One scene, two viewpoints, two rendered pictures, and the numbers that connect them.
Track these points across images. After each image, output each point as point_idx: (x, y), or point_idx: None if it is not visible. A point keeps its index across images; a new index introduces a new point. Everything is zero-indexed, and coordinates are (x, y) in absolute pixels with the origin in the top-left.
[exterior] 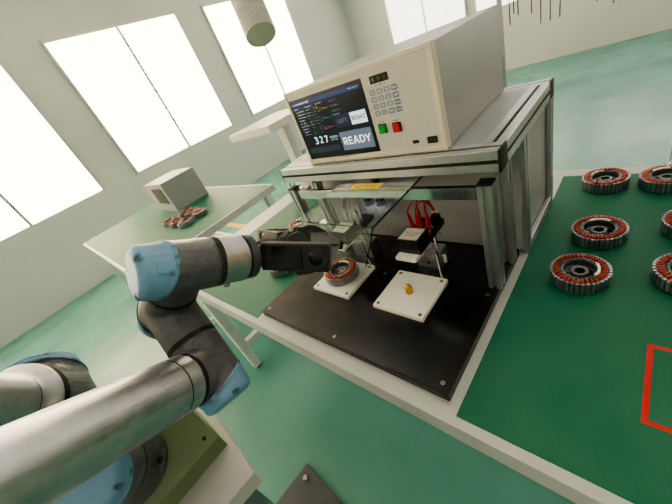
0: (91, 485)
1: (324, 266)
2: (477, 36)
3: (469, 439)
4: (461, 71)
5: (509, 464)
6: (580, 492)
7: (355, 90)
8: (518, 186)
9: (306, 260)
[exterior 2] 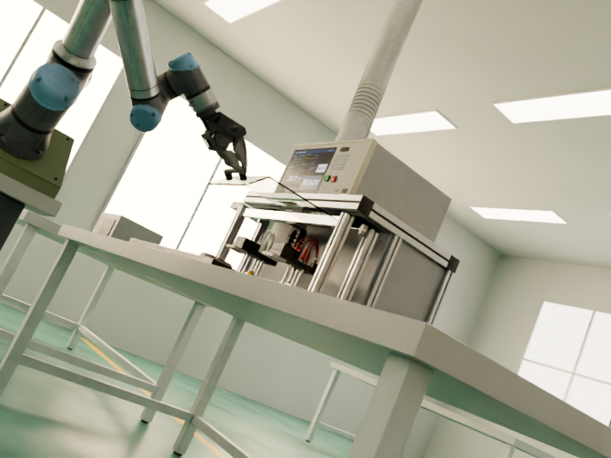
0: (63, 86)
1: (234, 133)
2: (417, 187)
3: (201, 269)
4: (389, 183)
5: (209, 280)
6: (235, 271)
7: (331, 153)
8: (375, 267)
9: (230, 126)
